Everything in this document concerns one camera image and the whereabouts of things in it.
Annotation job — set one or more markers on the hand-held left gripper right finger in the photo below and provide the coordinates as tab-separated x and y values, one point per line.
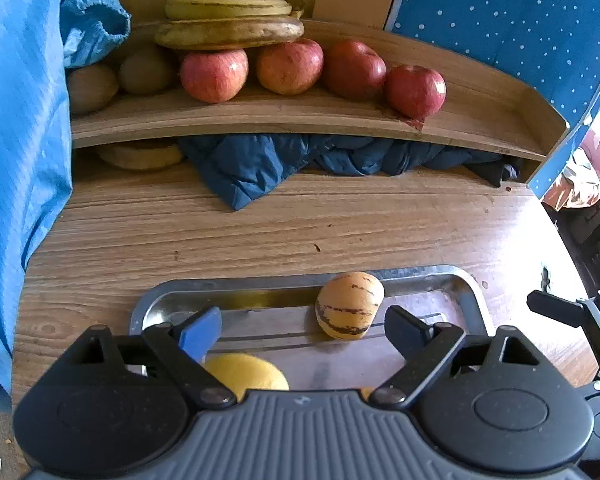
405	327

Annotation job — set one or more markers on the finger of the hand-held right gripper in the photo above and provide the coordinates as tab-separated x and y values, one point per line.
552	305

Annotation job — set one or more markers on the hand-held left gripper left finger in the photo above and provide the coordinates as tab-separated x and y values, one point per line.
202	331

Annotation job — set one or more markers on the striped pepino melon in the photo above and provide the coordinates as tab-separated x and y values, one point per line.
350	305

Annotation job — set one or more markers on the yellow apple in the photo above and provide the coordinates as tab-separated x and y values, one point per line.
245	377

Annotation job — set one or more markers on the metal tray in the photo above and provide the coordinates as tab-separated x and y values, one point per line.
290	322

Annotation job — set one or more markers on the pink bedding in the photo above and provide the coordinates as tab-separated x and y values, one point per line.
580	185

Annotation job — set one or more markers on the dark blue jacket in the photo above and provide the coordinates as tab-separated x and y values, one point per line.
250	170

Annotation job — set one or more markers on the banana under shelf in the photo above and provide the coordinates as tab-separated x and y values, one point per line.
140	156

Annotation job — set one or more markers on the curved wooden shelf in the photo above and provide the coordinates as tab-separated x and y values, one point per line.
480	110

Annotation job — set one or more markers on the dark red apple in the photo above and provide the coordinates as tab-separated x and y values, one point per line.
352	70
415	91

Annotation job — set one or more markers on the light blue garment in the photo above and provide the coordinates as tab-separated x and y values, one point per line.
20	160

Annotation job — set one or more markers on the pale red apple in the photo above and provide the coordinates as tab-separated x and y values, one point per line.
214	77
290	67

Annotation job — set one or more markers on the blue dotted tent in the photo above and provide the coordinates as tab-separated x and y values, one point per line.
505	25

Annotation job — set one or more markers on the brown-spotted banana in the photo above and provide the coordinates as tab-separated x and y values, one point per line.
230	32

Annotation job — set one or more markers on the yellow banana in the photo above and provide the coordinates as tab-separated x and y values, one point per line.
225	7

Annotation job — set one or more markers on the blue elastic cover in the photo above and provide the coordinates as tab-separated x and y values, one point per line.
92	20

